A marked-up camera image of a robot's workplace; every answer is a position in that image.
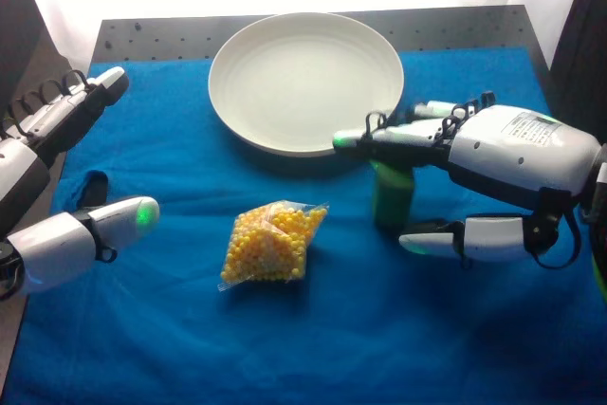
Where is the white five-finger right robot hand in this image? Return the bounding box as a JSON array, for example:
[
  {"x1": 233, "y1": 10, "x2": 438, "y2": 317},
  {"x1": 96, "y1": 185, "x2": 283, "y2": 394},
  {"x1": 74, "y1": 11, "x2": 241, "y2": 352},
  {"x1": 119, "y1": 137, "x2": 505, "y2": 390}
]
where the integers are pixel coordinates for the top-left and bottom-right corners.
[{"x1": 333, "y1": 90, "x2": 603, "y2": 269}]

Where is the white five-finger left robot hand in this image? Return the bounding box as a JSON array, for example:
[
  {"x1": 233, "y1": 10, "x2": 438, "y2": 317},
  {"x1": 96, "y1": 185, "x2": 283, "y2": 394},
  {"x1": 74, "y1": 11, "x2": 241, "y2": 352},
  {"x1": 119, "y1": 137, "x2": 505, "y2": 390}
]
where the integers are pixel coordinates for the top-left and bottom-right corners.
[{"x1": 0, "y1": 66, "x2": 161, "y2": 301}]

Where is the green cube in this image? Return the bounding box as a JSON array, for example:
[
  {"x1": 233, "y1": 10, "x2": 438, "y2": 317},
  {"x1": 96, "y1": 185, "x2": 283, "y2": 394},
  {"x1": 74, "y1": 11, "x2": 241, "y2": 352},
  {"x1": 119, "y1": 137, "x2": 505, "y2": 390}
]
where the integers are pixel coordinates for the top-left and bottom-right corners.
[{"x1": 371, "y1": 158, "x2": 416, "y2": 231}]

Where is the bag of yellow beads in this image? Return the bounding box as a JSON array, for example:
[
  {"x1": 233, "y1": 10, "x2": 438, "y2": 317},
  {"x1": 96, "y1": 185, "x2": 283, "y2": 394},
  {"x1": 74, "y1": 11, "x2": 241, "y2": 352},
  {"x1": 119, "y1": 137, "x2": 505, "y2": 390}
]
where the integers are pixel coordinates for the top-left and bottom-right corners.
[{"x1": 217, "y1": 199, "x2": 331, "y2": 293}]

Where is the white round plate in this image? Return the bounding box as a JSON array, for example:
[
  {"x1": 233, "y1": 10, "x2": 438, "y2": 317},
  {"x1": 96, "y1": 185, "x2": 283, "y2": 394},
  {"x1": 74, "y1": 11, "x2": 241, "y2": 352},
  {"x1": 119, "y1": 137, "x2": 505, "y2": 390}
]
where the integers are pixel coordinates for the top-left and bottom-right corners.
[{"x1": 208, "y1": 11, "x2": 406, "y2": 158}]

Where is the black curtain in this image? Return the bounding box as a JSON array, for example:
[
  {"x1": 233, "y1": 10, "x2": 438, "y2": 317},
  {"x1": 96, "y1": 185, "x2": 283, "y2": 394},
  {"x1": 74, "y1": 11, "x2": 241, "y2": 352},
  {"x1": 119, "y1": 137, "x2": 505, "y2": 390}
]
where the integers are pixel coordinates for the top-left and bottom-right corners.
[
  {"x1": 548, "y1": 0, "x2": 607, "y2": 145},
  {"x1": 0, "y1": 0, "x2": 72, "y2": 110}
]

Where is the blue cloth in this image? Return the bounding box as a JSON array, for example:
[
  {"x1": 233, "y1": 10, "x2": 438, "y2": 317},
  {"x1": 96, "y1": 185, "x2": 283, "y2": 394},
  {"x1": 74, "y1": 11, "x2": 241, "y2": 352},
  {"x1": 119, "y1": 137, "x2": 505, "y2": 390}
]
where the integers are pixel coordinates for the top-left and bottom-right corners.
[{"x1": 0, "y1": 46, "x2": 607, "y2": 405}]

